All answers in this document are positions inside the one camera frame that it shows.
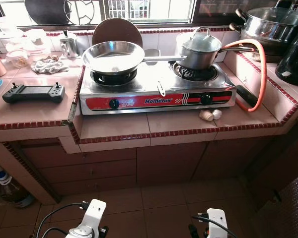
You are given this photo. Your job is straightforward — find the black electric kettle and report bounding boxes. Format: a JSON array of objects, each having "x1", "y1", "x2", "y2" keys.
[{"x1": 275, "y1": 25, "x2": 298, "y2": 86}]

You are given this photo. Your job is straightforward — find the dark stone pestle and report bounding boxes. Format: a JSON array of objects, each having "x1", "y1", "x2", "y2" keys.
[{"x1": 236, "y1": 85, "x2": 259, "y2": 108}]

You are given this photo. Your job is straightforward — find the large steel steamer pot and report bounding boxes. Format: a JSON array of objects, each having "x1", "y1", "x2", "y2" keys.
[{"x1": 229, "y1": 6, "x2": 298, "y2": 56}]

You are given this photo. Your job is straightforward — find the steel saucepan with glass lid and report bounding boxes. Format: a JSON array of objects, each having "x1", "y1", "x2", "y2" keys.
[{"x1": 176, "y1": 27, "x2": 257, "y2": 71}]

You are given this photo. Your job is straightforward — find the steel red gas stove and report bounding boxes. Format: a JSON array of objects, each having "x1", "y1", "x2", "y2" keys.
[{"x1": 79, "y1": 60, "x2": 237, "y2": 116}]

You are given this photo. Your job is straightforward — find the window with iron grille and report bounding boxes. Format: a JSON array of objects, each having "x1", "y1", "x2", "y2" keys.
[{"x1": 0, "y1": 0, "x2": 197, "y2": 25}]

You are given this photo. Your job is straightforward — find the steel frying pan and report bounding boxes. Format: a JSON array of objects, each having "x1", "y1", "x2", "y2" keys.
[{"x1": 82, "y1": 41, "x2": 187, "y2": 76}]

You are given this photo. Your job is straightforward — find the round brown board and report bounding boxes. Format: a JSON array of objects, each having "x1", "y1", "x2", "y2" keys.
[{"x1": 92, "y1": 18, "x2": 144, "y2": 49}]

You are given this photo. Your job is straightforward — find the steel lidded mug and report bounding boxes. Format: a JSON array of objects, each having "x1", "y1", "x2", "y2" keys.
[{"x1": 59, "y1": 30, "x2": 81, "y2": 59}]

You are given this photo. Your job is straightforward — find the crumpled grey rag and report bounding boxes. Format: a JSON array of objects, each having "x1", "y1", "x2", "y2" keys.
[{"x1": 31, "y1": 56, "x2": 69, "y2": 75}]

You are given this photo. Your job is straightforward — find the black handheld controller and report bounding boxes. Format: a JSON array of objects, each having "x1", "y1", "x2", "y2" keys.
[{"x1": 2, "y1": 82, "x2": 66, "y2": 104}]

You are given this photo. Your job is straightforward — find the dark round wok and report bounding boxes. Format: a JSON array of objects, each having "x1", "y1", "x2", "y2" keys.
[{"x1": 25, "y1": 0, "x2": 70, "y2": 25}]

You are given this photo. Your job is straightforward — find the white plastic container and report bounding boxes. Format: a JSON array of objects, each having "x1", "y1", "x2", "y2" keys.
[{"x1": 25, "y1": 29, "x2": 47, "y2": 48}]

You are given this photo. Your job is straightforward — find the clear plastic food container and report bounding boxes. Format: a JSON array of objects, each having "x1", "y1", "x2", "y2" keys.
[{"x1": 5, "y1": 50, "x2": 30, "y2": 68}]

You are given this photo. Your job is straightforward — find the plastic bottle with blue cap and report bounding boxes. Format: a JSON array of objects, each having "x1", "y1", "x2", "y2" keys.
[{"x1": 0, "y1": 166, "x2": 35, "y2": 209}]

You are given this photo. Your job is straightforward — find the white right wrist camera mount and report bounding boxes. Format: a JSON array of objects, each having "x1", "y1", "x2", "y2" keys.
[{"x1": 207, "y1": 209, "x2": 227, "y2": 238}]

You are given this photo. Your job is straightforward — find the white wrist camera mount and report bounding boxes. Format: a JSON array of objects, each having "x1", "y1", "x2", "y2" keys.
[
  {"x1": 207, "y1": 209, "x2": 227, "y2": 238},
  {"x1": 79, "y1": 199, "x2": 107, "y2": 236}
]

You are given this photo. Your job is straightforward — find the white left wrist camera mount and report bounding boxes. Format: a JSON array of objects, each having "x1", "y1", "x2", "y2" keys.
[{"x1": 79, "y1": 199, "x2": 107, "y2": 236}]

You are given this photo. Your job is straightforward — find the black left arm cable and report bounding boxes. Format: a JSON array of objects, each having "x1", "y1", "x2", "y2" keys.
[{"x1": 35, "y1": 200, "x2": 90, "y2": 238}]

